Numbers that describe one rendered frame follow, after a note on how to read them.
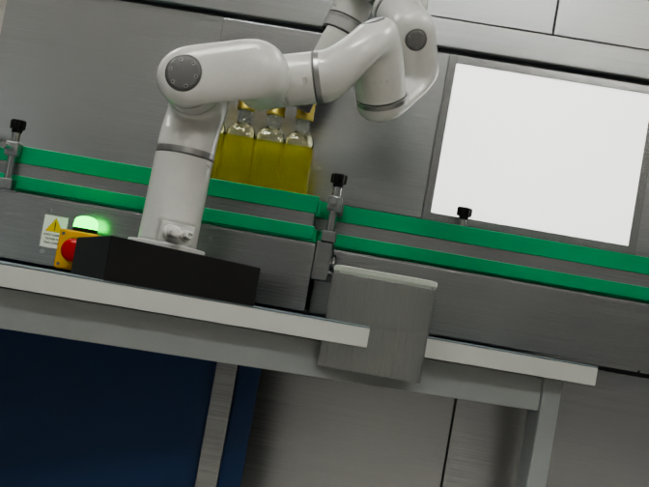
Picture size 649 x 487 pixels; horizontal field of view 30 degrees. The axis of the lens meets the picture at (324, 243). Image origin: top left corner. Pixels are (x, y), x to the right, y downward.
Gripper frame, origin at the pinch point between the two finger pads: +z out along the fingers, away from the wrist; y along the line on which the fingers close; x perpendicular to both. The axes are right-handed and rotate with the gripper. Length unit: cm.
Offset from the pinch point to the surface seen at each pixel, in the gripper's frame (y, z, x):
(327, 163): -12.2, 7.6, 7.5
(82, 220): 20.3, 38.3, -24.6
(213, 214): 13.2, 27.4, -5.0
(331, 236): 16.1, 22.1, 16.3
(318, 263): 15.3, 27.5, 16.1
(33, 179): 13, 35, -38
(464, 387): 20, 37, 49
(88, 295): 54, 47, -10
